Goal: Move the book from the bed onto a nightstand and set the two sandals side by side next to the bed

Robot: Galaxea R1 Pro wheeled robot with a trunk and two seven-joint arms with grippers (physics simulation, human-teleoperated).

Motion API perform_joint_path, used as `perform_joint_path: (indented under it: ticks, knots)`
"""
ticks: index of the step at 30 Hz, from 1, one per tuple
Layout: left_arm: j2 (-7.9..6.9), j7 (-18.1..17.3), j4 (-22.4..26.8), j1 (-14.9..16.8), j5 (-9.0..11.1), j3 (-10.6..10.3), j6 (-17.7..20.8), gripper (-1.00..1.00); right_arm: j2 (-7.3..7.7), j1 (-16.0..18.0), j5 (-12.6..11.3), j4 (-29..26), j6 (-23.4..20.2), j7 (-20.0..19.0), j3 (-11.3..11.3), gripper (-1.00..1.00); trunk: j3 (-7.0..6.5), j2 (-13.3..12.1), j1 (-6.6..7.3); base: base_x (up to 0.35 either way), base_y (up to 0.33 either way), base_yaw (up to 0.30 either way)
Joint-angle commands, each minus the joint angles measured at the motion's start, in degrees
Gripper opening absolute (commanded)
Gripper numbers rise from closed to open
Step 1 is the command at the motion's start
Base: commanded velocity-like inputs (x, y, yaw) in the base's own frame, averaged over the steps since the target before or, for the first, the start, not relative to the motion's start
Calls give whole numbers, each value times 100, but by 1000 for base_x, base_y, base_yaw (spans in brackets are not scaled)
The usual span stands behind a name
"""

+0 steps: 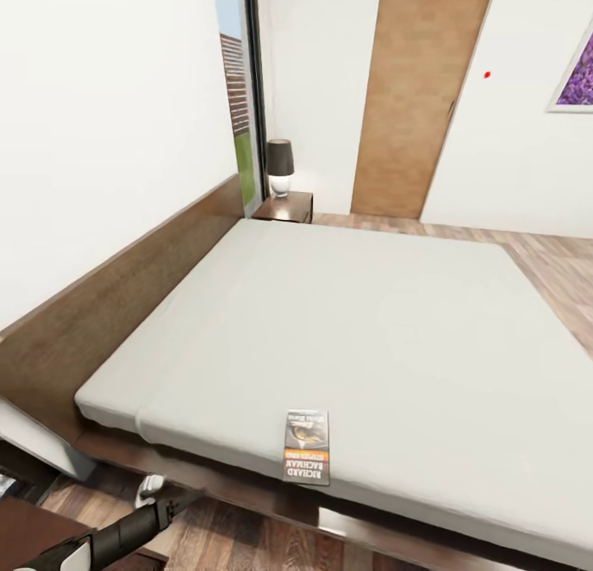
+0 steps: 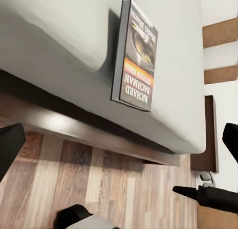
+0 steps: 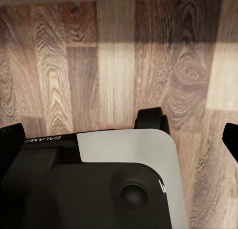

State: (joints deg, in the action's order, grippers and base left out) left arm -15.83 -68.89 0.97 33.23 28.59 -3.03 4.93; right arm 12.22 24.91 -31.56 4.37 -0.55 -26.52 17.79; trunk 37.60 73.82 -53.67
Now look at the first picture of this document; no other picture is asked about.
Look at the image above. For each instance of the hardback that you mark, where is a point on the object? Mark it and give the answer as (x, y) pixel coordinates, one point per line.
(306, 457)

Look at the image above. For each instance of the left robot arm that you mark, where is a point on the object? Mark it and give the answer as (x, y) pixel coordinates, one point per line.
(94, 550)

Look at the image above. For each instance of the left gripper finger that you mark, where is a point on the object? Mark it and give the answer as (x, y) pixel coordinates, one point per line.
(180, 503)

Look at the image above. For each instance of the nightstand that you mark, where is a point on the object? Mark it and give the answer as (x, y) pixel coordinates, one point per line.
(27, 530)
(295, 207)

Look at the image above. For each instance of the table lamp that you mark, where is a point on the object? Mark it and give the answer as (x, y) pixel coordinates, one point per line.
(279, 165)

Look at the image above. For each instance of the sliding door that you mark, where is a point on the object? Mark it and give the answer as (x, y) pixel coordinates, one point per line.
(420, 55)

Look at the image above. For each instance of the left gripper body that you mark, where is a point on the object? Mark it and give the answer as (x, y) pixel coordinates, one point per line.
(141, 526)

